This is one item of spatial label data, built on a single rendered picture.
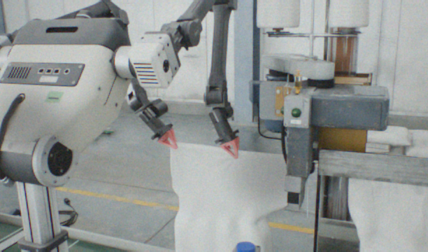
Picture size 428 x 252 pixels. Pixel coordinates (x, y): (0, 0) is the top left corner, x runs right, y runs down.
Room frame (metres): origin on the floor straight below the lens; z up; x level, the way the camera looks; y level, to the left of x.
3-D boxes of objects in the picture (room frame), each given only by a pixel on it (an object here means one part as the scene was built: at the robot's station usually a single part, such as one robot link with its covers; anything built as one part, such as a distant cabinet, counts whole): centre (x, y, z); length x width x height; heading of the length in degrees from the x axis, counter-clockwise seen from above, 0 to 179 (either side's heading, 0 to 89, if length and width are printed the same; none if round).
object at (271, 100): (1.62, -0.31, 1.23); 0.28 x 0.07 x 0.16; 68
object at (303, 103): (1.19, -0.24, 1.28); 0.08 x 0.05 x 0.09; 68
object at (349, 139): (1.61, -0.49, 1.18); 0.34 x 0.25 x 0.31; 158
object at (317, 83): (1.34, -0.35, 1.35); 0.09 x 0.09 x 0.03
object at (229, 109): (1.53, -0.01, 1.24); 0.11 x 0.09 x 0.12; 157
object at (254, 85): (1.72, -0.18, 1.25); 0.10 x 0.08 x 0.12; 3
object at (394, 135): (3.95, -1.65, 0.44); 0.66 x 0.42 x 0.14; 65
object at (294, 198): (1.24, -0.25, 0.98); 0.09 x 0.05 x 0.05; 158
